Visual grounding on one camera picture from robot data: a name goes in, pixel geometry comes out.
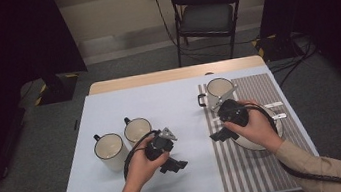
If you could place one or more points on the white ceramic spoon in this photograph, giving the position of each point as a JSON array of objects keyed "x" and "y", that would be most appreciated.
[{"x": 279, "y": 116}]

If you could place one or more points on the black folding chair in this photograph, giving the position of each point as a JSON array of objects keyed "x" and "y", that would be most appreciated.
[{"x": 206, "y": 18}]

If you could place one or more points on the white plate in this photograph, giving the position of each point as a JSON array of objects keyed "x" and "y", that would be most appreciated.
[{"x": 249, "y": 145}]

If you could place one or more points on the wooden table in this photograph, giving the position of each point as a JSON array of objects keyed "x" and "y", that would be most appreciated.
[{"x": 172, "y": 75}]

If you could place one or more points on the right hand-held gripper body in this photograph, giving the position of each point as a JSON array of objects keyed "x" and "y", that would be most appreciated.
[{"x": 233, "y": 114}]

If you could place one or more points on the white cup with black rim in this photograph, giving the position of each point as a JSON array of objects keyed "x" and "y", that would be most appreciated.
[
  {"x": 109, "y": 148},
  {"x": 137, "y": 129},
  {"x": 219, "y": 87}
]

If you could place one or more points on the long white utensil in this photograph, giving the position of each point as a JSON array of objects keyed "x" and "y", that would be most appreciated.
[{"x": 274, "y": 105}]

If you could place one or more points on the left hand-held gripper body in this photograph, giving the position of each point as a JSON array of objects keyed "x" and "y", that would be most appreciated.
[{"x": 157, "y": 148}]

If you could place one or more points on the person's right hand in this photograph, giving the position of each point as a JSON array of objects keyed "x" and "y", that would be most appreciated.
[{"x": 260, "y": 128}]

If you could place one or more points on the grey striped placemat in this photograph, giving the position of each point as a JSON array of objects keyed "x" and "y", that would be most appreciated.
[{"x": 246, "y": 172}]

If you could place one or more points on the black table clip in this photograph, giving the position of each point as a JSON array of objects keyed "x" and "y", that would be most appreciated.
[{"x": 76, "y": 124}]

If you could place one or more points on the person's left hand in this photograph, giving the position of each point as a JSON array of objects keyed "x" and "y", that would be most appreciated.
[{"x": 139, "y": 167}]

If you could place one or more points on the black stand base striped tape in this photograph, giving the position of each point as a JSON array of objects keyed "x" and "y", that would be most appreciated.
[
  {"x": 56, "y": 90},
  {"x": 274, "y": 47}
]

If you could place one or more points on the black curtain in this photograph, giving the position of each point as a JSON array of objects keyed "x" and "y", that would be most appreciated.
[
  {"x": 330, "y": 3},
  {"x": 2, "y": 65}
]

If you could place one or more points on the light blue table mat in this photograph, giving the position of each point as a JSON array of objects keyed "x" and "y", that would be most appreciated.
[{"x": 146, "y": 102}]

